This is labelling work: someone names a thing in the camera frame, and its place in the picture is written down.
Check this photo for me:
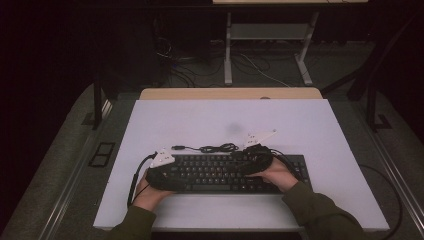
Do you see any black metal stand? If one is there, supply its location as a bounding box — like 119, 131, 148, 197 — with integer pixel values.
365, 81, 393, 133
91, 71, 105, 131

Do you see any aluminium rail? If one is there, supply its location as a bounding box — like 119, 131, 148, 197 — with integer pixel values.
37, 99, 114, 240
352, 106, 424, 231

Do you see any grey metal desk frame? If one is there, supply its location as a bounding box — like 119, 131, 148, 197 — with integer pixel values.
223, 11, 320, 87

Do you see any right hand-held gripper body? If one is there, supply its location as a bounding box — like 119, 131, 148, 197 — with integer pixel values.
240, 129, 278, 177

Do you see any person's left hand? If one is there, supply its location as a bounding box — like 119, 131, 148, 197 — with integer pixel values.
132, 169, 175, 212

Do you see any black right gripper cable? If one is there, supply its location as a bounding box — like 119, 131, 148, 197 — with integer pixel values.
270, 148, 298, 175

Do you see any black keyboard cable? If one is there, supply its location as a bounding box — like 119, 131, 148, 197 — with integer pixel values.
171, 142, 241, 154

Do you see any tangle of black floor cables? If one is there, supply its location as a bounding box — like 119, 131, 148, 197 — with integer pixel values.
154, 35, 225, 88

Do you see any white board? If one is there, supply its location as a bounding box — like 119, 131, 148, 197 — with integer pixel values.
93, 98, 390, 232

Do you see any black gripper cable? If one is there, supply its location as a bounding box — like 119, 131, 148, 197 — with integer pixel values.
270, 148, 298, 175
127, 151, 159, 208

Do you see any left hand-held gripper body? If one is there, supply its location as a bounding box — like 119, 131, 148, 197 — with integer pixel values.
145, 148, 179, 193

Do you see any long black floor cable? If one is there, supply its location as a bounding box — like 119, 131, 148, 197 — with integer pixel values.
357, 163, 403, 238

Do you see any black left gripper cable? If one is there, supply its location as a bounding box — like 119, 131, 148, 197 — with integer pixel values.
127, 151, 159, 208

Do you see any wooden table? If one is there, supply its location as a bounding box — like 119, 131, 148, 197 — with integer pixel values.
139, 87, 324, 101

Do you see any white floor cable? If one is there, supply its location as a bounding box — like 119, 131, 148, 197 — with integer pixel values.
239, 53, 292, 88

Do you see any black floor outlet box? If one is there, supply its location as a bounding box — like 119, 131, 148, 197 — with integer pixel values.
87, 141, 117, 168

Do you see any person's right hand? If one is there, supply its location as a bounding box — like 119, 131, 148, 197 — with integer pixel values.
248, 157, 300, 194

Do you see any black computer keyboard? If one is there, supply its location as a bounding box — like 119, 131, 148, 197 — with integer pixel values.
163, 153, 313, 196

